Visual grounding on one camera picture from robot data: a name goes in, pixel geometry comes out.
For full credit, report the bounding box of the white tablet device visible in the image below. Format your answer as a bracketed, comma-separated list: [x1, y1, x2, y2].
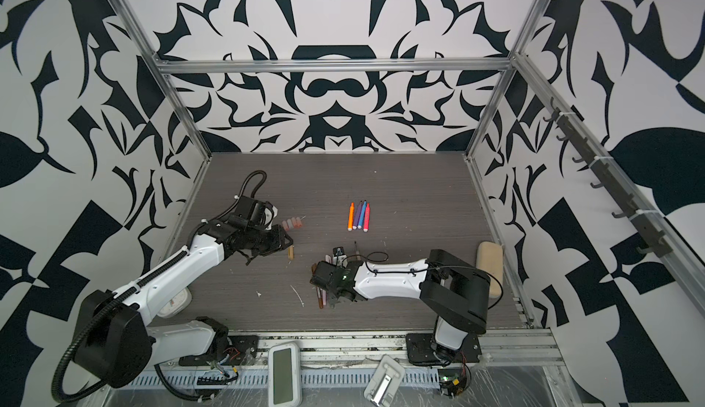
[267, 342, 303, 407]

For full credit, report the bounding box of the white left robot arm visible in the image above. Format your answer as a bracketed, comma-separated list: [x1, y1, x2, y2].
[51, 185, 294, 403]

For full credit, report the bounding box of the orange highlighter pen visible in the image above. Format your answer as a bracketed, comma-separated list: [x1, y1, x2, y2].
[347, 203, 356, 231]

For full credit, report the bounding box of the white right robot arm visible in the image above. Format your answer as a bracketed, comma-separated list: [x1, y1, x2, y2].
[310, 249, 504, 367]

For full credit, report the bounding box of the beige whiteboard eraser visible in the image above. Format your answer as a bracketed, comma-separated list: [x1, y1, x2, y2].
[476, 241, 504, 300]

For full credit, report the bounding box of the purple highlighter pen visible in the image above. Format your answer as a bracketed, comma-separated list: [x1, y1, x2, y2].
[352, 201, 364, 230]

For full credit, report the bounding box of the red highlighter pen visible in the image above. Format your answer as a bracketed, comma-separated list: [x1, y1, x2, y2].
[363, 203, 370, 232]

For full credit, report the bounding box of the brown marker pen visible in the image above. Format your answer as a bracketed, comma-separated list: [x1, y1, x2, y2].
[310, 263, 325, 310]

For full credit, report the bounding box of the white square timer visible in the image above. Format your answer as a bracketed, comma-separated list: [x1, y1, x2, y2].
[157, 288, 192, 319]

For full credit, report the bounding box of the black wall hook rail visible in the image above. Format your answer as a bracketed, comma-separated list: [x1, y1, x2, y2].
[545, 102, 673, 258]

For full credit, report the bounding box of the small white device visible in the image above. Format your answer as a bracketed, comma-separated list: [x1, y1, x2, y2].
[364, 356, 406, 407]

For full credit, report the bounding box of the blue highlighter pen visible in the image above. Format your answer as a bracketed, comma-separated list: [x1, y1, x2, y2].
[358, 201, 367, 230]

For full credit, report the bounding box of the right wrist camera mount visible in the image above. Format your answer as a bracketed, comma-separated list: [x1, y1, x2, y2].
[332, 247, 347, 263]

